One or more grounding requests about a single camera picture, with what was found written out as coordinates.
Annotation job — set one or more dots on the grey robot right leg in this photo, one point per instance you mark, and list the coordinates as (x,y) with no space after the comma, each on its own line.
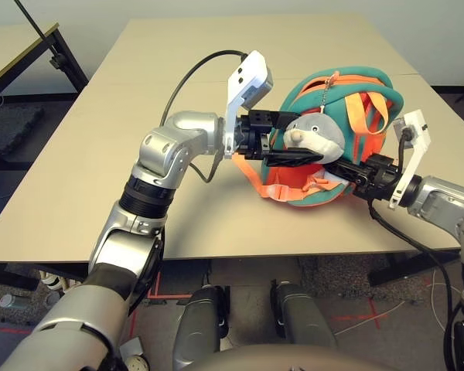
(301,315)

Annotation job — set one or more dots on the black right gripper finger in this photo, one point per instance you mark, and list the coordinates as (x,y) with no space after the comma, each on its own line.
(342,172)

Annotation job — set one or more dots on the grey robot left leg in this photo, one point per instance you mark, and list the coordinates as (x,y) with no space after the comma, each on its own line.
(199,326)

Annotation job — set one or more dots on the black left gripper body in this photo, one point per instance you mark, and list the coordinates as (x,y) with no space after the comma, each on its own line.
(251,135)

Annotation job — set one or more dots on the grey white plush seal charm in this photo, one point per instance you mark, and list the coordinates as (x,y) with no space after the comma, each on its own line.
(321,133)

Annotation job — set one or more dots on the orange and teal backpack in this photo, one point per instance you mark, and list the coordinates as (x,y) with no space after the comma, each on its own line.
(367,92)

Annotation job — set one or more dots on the white perforated shoe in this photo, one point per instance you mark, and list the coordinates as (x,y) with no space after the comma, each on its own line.
(135,359)

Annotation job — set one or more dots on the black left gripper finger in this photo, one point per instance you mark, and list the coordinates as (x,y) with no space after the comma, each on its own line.
(286,118)
(294,157)

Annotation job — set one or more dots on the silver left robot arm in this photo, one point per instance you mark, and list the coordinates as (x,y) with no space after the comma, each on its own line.
(139,216)

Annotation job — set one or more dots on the black table support beam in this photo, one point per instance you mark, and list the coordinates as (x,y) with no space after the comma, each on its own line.
(406,268)
(11,276)

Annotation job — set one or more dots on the green pole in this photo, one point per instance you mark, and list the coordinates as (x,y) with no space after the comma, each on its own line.
(29,19)

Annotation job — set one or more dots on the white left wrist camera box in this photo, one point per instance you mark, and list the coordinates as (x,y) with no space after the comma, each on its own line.
(249,73)

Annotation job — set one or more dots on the metal can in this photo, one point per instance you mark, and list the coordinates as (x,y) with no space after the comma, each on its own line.
(13,301)

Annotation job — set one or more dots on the grey robot torso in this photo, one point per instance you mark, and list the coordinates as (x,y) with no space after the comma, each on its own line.
(294,361)

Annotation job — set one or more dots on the striped white shoe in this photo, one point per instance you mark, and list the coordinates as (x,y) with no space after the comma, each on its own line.
(54,282)

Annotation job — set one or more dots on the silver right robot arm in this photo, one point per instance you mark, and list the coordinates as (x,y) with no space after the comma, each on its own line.
(444,197)

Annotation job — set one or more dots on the grey robot leg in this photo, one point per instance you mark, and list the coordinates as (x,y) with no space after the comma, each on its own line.
(301,315)
(199,326)

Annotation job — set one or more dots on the red floor tape lines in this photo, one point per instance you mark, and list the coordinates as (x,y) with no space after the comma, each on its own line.
(166,295)

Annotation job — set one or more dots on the dark foam floor mat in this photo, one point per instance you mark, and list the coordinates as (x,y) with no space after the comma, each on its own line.
(11,125)

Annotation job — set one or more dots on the red floor tape cross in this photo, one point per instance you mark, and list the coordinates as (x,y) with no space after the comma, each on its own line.
(361,317)

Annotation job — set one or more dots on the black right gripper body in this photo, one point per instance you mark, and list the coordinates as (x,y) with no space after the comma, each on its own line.
(377,178)

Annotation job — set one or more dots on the black framed side table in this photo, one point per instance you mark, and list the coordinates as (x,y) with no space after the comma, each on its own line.
(58,46)

